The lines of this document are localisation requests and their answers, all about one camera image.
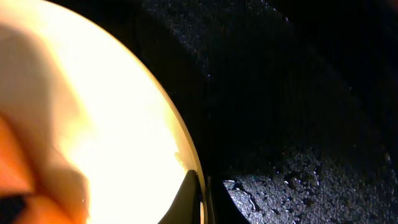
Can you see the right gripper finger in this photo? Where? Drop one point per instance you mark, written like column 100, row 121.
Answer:
column 185, row 208

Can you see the round black serving tray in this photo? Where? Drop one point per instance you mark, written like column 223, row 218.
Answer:
column 292, row 105

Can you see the yellow plate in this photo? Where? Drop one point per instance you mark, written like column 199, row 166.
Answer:
column 88, row 135

